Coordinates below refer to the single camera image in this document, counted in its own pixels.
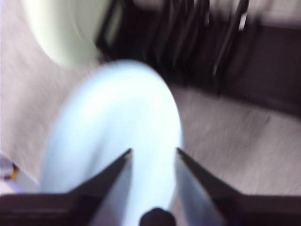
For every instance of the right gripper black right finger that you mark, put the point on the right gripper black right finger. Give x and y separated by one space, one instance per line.
211 202

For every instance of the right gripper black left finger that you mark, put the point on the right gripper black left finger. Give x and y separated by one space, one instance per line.
89 202

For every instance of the blue round plate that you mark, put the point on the blue round plate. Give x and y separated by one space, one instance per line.
113 117

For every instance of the green round plate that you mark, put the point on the green round plate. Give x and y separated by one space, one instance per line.
63 28

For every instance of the black plate rack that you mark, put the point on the black plate rack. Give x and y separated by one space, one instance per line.
183 42

